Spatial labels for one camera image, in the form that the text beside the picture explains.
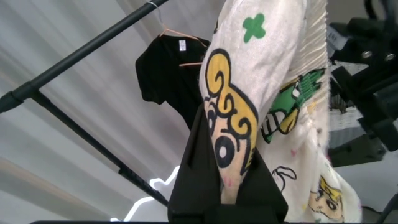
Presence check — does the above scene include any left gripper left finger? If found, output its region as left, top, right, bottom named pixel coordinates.
left=167, top=104, right=223, bottom=223

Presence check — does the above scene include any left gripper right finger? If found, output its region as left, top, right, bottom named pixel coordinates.
left=236, top=148, right=289, bottom=223

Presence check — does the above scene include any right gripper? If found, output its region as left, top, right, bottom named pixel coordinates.
left=326, top=17, right=398, bottom=153

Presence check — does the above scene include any black short-sleeved shirt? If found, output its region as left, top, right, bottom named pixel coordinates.
left=135, top=33, right=212, bottom=131

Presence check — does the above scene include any cream printed garment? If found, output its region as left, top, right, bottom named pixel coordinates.
left=198, top=0, right=363, bottom=223

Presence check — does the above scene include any pink clothes hanger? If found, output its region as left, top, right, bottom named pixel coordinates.
left=146, top=1, right=208, bottom=68

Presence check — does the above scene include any black clothes rack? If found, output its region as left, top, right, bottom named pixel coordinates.
left=0, top=0, right=170, bottom=208

